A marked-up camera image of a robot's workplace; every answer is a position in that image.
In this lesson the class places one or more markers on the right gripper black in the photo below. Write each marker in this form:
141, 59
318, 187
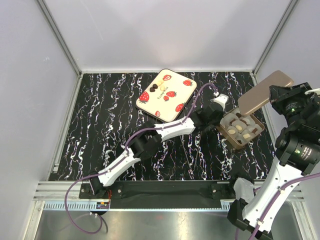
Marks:
280, 95

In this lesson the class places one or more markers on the brown tin lid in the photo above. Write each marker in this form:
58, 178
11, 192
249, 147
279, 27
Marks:
258, 96

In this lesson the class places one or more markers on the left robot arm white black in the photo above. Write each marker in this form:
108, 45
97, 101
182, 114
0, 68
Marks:
144, 144

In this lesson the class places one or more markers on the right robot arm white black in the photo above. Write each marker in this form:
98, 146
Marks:
297, 153

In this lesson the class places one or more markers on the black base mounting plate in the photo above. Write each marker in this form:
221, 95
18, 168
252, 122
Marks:
213, 189

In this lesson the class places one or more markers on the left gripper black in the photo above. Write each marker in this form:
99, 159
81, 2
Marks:
216, 122

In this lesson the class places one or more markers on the strawberry pattern white tray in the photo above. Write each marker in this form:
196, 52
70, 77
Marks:
167, 105

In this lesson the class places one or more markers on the aluminium frame rail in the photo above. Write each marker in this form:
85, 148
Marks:
56, 191

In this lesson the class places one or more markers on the brown tin box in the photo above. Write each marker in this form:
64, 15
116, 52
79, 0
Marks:
239, 130

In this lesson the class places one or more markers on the white cable duct left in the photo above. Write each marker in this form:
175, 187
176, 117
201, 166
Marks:
77, 205

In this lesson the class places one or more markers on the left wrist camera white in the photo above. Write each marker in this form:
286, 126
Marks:
222, 100

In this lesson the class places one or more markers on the black metal tongs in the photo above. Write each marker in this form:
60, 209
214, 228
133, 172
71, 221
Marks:
191, 148

